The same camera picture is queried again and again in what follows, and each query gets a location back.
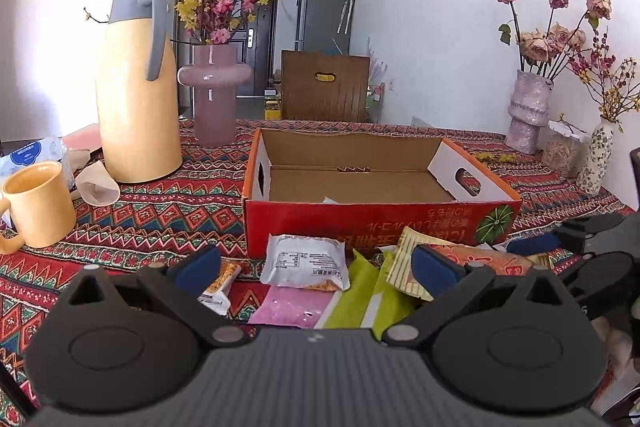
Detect patterned red tablecloth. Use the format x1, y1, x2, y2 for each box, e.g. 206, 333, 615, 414
0, 118, 640, 427

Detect beige paper cone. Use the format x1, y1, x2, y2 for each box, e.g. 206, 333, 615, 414
70, 159, 121, 206

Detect white folded umbrella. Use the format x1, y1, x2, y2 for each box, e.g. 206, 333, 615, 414
337, 0, 358, 35

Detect grey refrigerator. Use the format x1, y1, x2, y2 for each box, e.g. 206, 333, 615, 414
295, 0, 358, 58

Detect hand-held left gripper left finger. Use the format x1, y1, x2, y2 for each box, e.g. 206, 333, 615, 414
55, 244, 251, 348

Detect pink flat card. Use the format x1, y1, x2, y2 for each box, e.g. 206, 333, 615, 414
60, 123, 104, 152

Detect pink snack packet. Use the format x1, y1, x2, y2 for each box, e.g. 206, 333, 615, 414
247, 285, 346, 330

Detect red cardboard box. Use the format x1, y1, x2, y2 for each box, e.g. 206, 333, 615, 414
242, 128, 523, 260

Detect white floral vase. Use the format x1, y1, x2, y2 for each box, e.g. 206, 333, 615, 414
576, 117, 615, 196

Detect pink glass vase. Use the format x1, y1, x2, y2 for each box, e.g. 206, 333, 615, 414
177, 44, 253, 146

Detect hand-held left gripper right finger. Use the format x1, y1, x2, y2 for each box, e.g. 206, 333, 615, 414
382, 244, 581, 348

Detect yellow thermos jug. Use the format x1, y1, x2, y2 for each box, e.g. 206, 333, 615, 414
95, 0, 183, 184

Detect dried pink roses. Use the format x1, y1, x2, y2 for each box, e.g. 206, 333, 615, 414
489, 0, 613, 80

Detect blue and white tissue pack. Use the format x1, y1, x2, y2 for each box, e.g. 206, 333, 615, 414
0, 136, 68, 188

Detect clear jar of seeds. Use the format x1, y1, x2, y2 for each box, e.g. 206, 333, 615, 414
542, 119, 591, 178

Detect yellow snack packet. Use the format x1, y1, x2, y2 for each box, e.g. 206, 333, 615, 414
387, 227, 451, 303

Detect glittery pink vase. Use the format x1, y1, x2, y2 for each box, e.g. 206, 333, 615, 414
505, 69, 555, 154

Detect orange and white snack packet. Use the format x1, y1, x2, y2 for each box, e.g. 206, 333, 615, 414
197, 261, 242, 315

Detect wooden chair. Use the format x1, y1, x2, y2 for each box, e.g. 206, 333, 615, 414
280, 50, 371, 124

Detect dark brown door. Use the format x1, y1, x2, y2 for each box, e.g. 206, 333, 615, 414
235, 0, 278, 98

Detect green snack packet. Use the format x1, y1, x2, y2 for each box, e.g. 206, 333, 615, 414
360, 252, 418, 330
322, 248, 383, 330

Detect yellow mug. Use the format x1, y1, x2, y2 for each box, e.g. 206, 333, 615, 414
0, 161, 77, 255

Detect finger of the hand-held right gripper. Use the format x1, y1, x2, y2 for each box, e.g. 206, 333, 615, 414
507, 213, 628, 258
560, 252, 626, 303

